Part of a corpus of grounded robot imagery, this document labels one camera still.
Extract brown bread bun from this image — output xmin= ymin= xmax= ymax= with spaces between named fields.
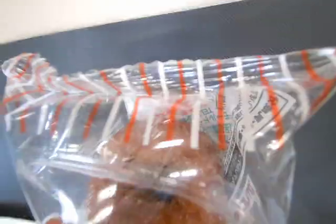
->
xmin=86 ymin=125 xmax=230 ymax=224

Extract clear bag red white stripes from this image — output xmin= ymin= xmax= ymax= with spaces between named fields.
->
xmin=0 ymin=47 xmax=336 ymax=224

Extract grey textured mat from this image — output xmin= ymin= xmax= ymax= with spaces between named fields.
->
xmin=0 ymin=0 xmax=336 ymax=221

